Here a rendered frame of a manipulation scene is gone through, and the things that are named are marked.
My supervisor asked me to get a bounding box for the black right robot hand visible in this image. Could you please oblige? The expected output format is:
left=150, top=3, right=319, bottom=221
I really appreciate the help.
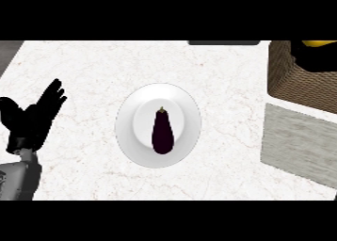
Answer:
left=291, top=40, right=337, bottom=73

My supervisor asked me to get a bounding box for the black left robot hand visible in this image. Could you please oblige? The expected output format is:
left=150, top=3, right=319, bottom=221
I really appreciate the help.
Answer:
left=0, top=78, right=69, bottom=154

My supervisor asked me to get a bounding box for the yellow lemon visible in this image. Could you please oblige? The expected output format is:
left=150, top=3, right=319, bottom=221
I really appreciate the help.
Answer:
left=302, top=40, right=337, bottom=48

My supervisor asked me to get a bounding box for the brown wicker basket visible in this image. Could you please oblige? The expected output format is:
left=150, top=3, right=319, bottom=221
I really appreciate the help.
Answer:
left=268, top=40, right=337, bottom=118

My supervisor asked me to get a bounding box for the grey placemat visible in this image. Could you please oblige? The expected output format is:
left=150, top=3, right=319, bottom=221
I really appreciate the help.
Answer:
left=259, top=103, right=337, bottom=190

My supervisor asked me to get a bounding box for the white oval plate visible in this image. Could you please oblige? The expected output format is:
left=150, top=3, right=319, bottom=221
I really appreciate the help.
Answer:
left=114, top=83, right=204, bottom=169

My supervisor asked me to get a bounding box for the dark purple eggplant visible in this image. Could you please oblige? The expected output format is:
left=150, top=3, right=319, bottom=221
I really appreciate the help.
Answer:
left=151, top=105, right=176, bottom=155

